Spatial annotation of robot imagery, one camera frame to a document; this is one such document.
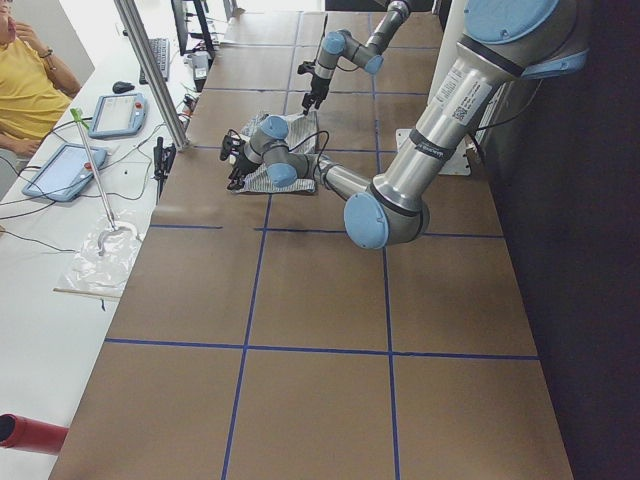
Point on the red cylinder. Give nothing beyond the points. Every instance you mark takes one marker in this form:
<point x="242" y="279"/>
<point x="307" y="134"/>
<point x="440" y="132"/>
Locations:
<point x="22" y="433"/>

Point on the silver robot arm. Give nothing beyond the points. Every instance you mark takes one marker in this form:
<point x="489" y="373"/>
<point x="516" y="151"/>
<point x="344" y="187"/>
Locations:
<point x="339" y="44"/>
<point x="501" y="41"/>

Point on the blue teach pendant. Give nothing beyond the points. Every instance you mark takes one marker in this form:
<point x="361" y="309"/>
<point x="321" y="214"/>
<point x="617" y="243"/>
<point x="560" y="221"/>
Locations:
<point x="118" y="116"/>
<point x="63" y="176"/>

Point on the black keyboard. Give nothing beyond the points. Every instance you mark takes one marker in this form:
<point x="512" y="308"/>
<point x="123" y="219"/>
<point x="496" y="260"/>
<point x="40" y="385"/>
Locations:
<point x="160" y="48"/>

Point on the black computer mouse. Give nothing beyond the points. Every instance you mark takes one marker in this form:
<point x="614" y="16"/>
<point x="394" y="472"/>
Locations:
<point x="120" y="87"/>

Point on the blue tape line crosswise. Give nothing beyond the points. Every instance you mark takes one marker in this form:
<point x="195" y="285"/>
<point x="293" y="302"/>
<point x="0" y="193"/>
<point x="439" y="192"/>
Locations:
<point x="341" y="351"/>

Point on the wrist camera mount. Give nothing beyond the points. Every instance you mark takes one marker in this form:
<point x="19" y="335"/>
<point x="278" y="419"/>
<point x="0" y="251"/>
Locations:
<point x="306" y="67"/>
<point x="232" y="145"/>

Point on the clear plastic bag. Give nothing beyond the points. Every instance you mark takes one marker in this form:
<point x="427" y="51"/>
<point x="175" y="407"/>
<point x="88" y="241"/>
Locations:
<point x="105" y="275"/>

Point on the far blue teach pendant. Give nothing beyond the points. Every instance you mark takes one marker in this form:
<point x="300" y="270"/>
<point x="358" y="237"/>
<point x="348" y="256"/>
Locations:
<point x="118" y="116"/>

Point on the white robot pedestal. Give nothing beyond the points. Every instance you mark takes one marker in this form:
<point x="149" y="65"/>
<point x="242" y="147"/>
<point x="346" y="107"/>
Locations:
<point x="422" y="152"/>

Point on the metal reacher grabber tool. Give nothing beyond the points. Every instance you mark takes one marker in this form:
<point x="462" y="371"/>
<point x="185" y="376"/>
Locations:
<point x="115" y="226"/>

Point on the blue tape line lengthwise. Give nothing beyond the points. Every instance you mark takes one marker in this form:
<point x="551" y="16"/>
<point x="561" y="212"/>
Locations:
<point x="250" y="300"/>

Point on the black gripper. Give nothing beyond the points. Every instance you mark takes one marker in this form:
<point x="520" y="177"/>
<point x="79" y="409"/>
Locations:
<point x="318" y="87"/>
<point x="243" y="165"/>

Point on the near blue teach pendant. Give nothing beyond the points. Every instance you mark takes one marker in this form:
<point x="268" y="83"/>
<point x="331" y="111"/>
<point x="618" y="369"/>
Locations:
<point x="63" y="176"/>

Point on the blue white striped polo shirt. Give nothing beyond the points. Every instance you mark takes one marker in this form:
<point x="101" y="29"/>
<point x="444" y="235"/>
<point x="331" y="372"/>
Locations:
<point x="300" y="135"/>

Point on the person in yellow shirt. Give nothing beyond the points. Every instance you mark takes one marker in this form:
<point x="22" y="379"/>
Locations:
<point x="36" y="86"/>

